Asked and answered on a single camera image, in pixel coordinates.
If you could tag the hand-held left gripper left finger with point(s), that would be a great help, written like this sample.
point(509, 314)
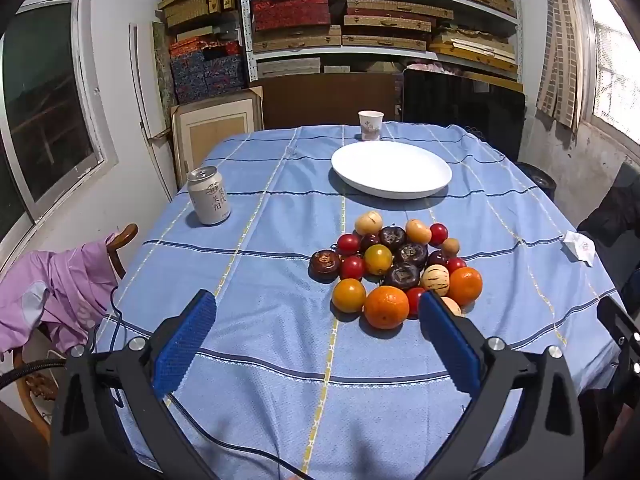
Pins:
point(185, 345)

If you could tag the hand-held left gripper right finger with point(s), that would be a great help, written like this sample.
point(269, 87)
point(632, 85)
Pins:
point(450, 345)

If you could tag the pale orange persimmon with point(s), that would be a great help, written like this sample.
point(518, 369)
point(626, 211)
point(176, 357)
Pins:
point(452, 306)

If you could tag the red tomato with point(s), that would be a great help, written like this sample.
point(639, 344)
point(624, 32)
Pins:
point(348, 244)
point(352, 267)
point(414, 300)
point(455, 265)
point(438, 233)

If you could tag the orange citrus fruit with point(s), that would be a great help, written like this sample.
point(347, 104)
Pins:
point(386, 306)
point(465, 286)

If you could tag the dark purple mangosteen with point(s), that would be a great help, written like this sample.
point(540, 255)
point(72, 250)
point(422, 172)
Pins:
point(411, 254)
point(392, 237)
point(401, 276)
point(324, 266)

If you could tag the dark red plum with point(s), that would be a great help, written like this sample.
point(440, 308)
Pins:
point(370, 241)
point(437, 258)

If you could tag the brown sapodilla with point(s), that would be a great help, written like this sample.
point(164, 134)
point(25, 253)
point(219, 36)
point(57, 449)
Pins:
point(450, 246)

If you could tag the yellow tomato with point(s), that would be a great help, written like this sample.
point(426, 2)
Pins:
point(378, 259)

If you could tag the orange-yellow tomato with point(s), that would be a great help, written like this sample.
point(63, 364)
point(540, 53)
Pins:
point(349, 295)

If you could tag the white oval plate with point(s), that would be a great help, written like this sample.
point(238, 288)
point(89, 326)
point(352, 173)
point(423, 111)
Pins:
point(390, 170)

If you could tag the crumpled white tissue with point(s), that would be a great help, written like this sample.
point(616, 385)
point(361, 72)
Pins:
point(580, 247)

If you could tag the blue checked tablecloth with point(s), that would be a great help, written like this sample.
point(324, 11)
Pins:
point(280, 310)

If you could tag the dark cloth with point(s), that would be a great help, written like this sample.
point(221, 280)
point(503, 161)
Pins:
point(610, 210)

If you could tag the wooden chair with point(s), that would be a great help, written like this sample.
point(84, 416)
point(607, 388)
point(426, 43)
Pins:
point(125, 235)

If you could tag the pink garment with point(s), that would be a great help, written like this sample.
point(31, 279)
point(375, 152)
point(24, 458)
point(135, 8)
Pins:
point(50, 290)

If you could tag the white beverage can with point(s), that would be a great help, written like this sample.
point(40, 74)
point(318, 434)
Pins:
point(210, 200)

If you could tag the black wheel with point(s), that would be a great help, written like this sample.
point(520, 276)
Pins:
point(540, 180)

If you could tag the white paper cup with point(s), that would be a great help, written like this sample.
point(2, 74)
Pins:
point(370, 127)

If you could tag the narrow white board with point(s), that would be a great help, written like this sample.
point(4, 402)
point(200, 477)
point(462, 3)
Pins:
point(145, 110)

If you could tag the black flat panel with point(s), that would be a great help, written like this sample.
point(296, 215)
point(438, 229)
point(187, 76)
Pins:
point(460, 105)

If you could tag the stack of blue patterned boxes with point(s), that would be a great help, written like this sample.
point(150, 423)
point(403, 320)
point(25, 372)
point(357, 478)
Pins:
point(207, 75)

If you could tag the bright barred window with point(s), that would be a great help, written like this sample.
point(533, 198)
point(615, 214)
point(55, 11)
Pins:
point(615, 60)

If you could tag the brown board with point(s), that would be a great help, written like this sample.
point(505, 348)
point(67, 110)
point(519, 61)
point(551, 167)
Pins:
point(325, 100)

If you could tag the green patterned board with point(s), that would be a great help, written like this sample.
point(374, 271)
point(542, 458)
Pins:
point(162, 70)

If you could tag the pink patterned cloth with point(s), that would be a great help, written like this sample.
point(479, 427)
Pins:
point(435, 66)

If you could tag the beige checked curtain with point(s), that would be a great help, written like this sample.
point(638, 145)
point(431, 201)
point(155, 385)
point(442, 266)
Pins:
point(560, 60)

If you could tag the white framed sliding window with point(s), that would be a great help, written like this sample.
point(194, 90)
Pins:
point(45, 100)

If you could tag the grey-white woven box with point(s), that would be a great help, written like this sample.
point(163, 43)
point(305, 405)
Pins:
point(287, 67)

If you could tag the stack of yellow flat boxes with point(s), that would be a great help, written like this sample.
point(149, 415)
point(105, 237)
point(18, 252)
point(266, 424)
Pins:
point(475, 50)

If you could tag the orange-red patterned boxes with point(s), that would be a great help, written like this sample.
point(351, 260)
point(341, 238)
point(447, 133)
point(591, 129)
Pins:
point(200, 47)

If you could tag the stack of tan woven boxes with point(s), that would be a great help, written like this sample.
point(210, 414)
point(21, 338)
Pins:
point(385, 25)

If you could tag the white metal shelf rack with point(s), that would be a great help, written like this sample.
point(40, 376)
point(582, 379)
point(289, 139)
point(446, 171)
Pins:
point(244, 20)

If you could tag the large red patterned box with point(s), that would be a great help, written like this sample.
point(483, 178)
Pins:
point(290, 12)

